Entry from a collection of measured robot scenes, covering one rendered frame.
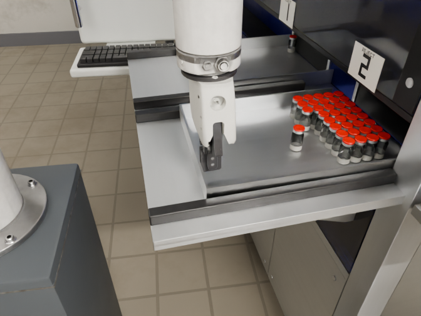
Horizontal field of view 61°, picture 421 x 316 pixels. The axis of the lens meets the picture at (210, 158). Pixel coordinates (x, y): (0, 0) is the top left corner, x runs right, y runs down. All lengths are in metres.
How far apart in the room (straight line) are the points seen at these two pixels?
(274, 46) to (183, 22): 0.72
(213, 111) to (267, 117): 0.31
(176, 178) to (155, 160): 0.06
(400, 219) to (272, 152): 0.24
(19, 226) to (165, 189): 0.22
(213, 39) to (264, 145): 0.30
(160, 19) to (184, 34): 0.95
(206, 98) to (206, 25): 0.09
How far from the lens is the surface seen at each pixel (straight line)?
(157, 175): 0.61
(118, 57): 1.22
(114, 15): 1.39
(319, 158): 0.67
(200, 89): 0.46
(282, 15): 0.99
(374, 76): 0.67
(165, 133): 0.71
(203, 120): 0.47
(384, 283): 0.82
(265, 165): 0.63
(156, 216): 0.52
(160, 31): 1.40
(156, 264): 1.58
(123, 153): 2.17
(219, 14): 0.43
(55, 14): 3.92
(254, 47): 1.11
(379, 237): 0.73
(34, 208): 0.63
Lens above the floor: 1.27
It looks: 38 degrees down
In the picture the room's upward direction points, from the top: straight up
